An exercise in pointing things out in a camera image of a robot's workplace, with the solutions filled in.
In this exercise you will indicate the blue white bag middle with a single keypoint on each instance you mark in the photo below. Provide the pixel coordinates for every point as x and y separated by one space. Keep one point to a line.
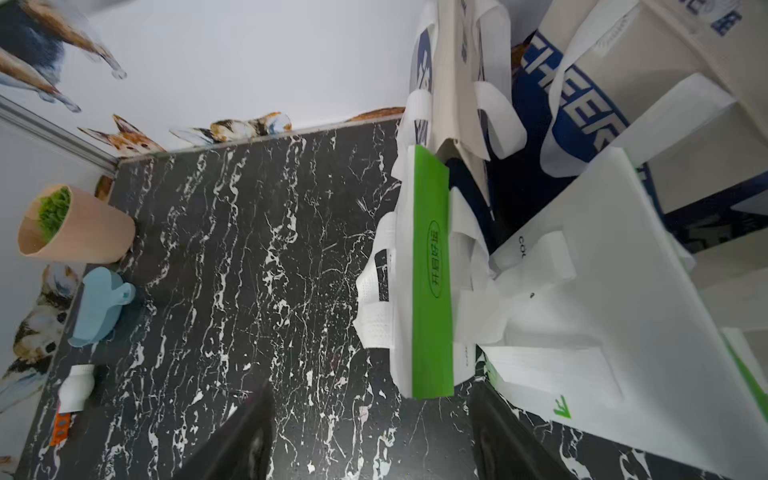
680 86

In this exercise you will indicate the blue white bag right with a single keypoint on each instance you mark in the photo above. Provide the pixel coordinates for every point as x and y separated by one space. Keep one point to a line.
726 232

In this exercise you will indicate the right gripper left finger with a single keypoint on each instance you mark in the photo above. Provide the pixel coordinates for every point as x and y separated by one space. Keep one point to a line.
242 447

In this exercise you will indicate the blue white bag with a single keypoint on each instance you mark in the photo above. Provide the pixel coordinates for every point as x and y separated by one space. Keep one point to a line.
680 86
461 85
726 232

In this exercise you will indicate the small white orange bottle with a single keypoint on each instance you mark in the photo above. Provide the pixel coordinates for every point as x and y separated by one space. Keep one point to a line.
72 396

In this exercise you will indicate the terracotta pot with plant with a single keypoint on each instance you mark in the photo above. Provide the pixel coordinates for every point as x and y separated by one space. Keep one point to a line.
66 224

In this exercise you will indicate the green white takeout bag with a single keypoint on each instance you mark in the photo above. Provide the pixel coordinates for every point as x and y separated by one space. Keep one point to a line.
415 322

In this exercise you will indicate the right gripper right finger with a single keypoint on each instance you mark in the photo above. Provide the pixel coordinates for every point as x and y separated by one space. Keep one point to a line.
502 447

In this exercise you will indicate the blue white bag left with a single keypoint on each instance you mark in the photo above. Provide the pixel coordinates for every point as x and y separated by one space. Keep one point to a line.
461 85

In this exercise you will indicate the light blue dustpan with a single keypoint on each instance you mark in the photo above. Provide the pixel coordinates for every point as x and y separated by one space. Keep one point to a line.
104 295

